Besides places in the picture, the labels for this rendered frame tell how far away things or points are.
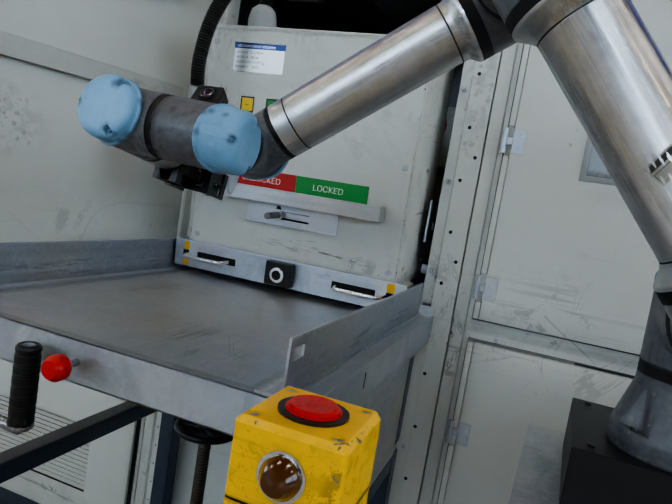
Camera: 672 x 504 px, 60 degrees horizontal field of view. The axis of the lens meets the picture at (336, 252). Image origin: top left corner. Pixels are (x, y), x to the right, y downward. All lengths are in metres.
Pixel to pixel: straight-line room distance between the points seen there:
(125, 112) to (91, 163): 0.68
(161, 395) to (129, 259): 0.58
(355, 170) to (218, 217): 0.33
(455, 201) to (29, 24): 0.89
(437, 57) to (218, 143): 0.28
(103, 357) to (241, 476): 0.39
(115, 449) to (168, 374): 1.02
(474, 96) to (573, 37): 0.70
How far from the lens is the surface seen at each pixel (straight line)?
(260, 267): 1.26
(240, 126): 0.65
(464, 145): 1.26
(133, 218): 1.43
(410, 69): 0.73
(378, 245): 1.16
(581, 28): 0.59
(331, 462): 0.38
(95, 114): 0.70
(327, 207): 1.15
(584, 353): 1.26
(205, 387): 0.69
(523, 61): 1.26
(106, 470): 1.76
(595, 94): 0.58
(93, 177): 1.36
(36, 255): 1.09
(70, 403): 1.78
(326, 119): 0.74
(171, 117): 0.68
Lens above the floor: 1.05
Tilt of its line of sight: 6 degrees down
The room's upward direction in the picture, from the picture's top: 9 degrees clockwise
